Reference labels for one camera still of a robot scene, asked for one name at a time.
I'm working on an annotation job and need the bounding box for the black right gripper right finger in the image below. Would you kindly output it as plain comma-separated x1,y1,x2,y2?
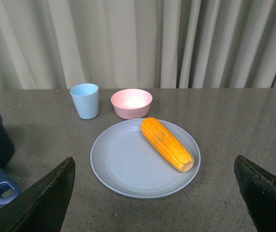
234,155,276,232

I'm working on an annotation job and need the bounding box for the pink plastic bowl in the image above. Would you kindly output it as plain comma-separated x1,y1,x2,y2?
110,88,153,119

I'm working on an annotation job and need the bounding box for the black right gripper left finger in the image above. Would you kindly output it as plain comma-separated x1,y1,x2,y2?
0,157,75,232

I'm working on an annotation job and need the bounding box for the white pleated curtain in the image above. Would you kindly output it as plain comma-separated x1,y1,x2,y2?
0,0,276,89

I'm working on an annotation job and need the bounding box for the yellow corn cob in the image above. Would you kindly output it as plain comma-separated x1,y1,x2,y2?
141,117,195,173

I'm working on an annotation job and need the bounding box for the light blue plate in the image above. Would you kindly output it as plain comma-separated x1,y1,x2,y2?
90,119,201,199

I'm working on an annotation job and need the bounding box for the light blue plastic cup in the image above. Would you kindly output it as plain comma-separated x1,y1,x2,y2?
70,83,99,119

